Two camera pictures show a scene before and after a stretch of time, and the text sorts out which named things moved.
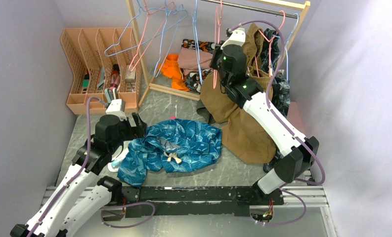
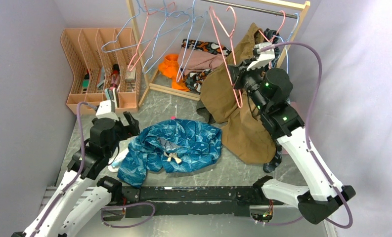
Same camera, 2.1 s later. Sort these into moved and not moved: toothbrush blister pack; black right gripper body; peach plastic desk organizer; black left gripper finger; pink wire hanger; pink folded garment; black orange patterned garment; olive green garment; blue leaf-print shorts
Moved: black left gripper finger; pink wire hanger; black right gripper body
Not moved: toothbrush blister pack; olive green garment; blue leaf-print shorts; black orange patterned garment; peach plastic desk organizer; pink folded garment
